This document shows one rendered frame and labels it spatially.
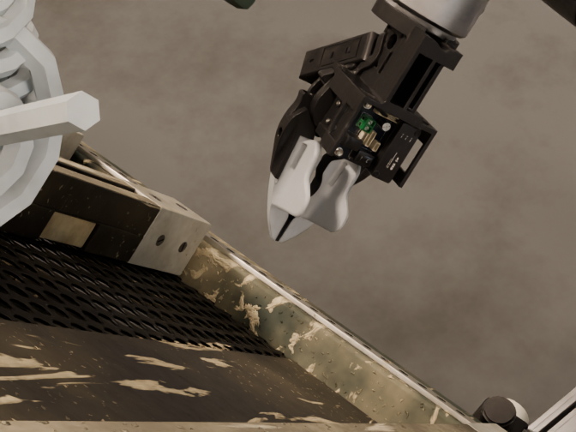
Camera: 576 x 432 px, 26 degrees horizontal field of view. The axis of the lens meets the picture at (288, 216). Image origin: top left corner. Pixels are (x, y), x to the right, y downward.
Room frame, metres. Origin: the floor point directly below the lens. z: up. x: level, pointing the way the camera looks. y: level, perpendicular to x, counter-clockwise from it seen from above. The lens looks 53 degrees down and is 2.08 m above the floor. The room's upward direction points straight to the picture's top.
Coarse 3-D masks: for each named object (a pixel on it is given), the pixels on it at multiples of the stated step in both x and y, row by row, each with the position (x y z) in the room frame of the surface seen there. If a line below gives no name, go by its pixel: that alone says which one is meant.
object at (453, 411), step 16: (80, 144) 1.02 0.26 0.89; (96, 160) 0.98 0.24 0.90; (208, 240) 0.86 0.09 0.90; (240, 256) 0.85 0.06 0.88; (256, 272) 0.82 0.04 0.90; (304, 304) 0.77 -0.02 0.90; (320, 320) 0.75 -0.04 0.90; (352, 336) 0.74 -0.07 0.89; (368, 352) 0.71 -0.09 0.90; (416, 384) 0.67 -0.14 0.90; (432, 400) 0.65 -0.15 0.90; (464, 416) 0.63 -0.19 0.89
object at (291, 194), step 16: (304, 144) 0.64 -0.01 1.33; (320, 144) 0.63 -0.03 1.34; (288, 160) 0.63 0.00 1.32; (304, 160) 0.63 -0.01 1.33; (320, 160) 0.64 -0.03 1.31; (272, 176) 0.63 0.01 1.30; (288, 176) 0.62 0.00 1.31; (304, 176) 0.61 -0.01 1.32; (272, 192) 0.62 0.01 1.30; (288, 192) 0.61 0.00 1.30; (304, 192) 0.60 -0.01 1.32; (272, 208) 0.61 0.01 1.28; (288, 208) 0.60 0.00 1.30; (304, 208) 0.58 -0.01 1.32; (272, 224) 0.60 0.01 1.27
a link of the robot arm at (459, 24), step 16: (400, 0) 0.68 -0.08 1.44; (416, 0) 0.68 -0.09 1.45; (432, 0) 0.67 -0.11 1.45; (448, 0) 0.67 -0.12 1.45; (464, 0) 0.68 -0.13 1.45; (480, 0) 0.68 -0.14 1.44; (416, 16) 0.67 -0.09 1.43; (432, 16) 0.67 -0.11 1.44; (448, 16) 0.67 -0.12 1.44; (464, 16) 0.67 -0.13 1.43; (432, 32) 0.67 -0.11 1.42; (448, 32) 0.67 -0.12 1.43; (464, 32) 0.67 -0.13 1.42
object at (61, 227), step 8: (56, 216) 0.71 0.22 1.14; (64, 216) 0.72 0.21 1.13; (48, 224) 0.71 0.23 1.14; (56, 224) 0.71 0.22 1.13; (64, 224) 0.72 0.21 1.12; (72, 224) 0.73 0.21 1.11; (80, 224) 0.73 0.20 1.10; (88, 224) 0.74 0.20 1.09; (48, 232) 0.70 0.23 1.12; (56, 232) 0.71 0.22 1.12; (64, 232) 0.72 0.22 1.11; (72, 232) 0.72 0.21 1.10; (80, 232) 0.73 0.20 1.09; (88, 232) 0.74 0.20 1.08; (56, 240) 0.71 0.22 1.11; (64, 240) 0.72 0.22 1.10; (72, 240) 0.72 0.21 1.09; (80, 240) 0.73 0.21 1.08
